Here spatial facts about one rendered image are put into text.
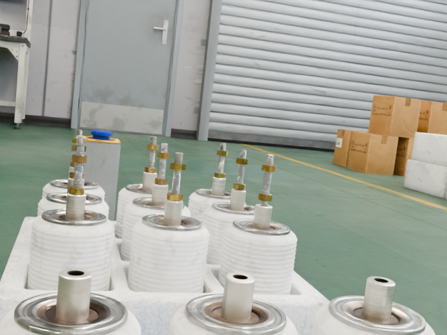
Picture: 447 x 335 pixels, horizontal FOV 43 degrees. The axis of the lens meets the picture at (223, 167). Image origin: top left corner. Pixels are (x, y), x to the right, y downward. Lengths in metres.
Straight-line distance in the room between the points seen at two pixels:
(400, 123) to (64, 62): 3.20
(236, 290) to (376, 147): 4.03
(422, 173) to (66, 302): 3.39
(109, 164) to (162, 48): 4.86
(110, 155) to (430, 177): 2.78
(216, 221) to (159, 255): 0.17
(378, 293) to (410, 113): 4.11
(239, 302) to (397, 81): 6.47
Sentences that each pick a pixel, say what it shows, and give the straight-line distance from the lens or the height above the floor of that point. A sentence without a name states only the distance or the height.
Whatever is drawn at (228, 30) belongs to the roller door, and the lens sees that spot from 6.01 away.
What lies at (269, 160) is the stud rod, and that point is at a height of 0.34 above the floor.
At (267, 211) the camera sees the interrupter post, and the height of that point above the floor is 0.28.
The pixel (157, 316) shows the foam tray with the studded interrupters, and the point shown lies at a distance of 0.67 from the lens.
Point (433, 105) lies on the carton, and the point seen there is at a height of 0.57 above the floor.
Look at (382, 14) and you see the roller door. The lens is 6.77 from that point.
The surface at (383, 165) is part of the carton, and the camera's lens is 4.48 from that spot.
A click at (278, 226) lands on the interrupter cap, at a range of 0.76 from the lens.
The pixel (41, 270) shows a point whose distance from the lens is 0.68.
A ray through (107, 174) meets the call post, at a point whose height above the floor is 0.25.
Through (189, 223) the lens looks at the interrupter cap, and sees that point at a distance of 0.71.
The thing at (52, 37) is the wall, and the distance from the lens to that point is 5.82.
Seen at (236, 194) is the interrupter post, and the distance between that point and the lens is 0.84.
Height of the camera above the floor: 0.41
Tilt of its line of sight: 6 degrees down
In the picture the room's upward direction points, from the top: 6 degrees clockwise
